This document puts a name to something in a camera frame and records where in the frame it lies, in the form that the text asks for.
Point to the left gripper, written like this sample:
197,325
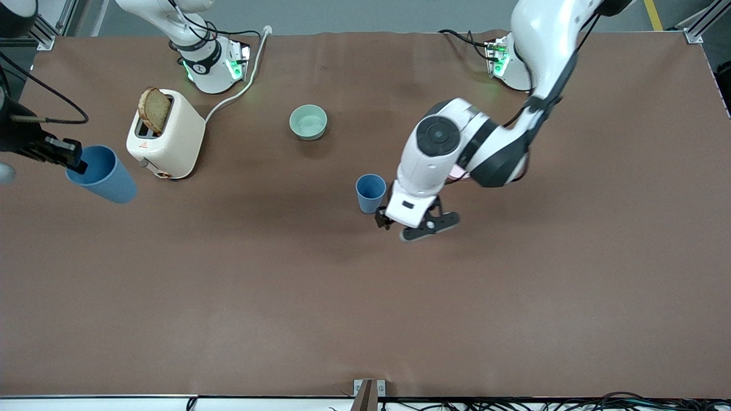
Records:
381,218

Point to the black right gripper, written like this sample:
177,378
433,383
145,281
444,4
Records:
20,138

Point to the blue plastic cup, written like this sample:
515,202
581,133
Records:
371,191
111,180

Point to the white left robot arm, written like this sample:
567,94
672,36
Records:
548,34

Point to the pink bowl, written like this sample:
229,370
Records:
458,174

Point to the brown table cover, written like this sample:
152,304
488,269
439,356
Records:
342,297

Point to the brown bread slice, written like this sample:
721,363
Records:
154,111

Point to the cream white toaster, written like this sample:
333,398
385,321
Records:
174,142

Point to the green bowl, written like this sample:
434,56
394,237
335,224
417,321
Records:
308,123

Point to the green-lit base interface box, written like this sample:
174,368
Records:
495,57
237,60

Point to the aluminium frame profile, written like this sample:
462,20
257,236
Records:
702,25
54,28

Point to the metal bracket with post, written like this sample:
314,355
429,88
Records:
368,394

